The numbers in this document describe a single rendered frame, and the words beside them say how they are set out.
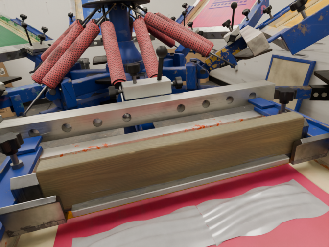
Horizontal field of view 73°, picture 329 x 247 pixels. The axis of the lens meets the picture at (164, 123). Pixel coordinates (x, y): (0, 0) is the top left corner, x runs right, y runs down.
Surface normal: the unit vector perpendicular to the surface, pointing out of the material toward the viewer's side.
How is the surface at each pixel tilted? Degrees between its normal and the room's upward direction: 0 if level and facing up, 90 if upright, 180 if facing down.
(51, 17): 90
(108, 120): 90
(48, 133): 90
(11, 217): 90
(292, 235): 0
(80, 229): 0
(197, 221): 27
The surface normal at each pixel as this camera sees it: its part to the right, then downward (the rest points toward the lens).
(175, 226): -0.02, -0.55
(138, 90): 0.26, 0.38
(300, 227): -0.07, -0.91
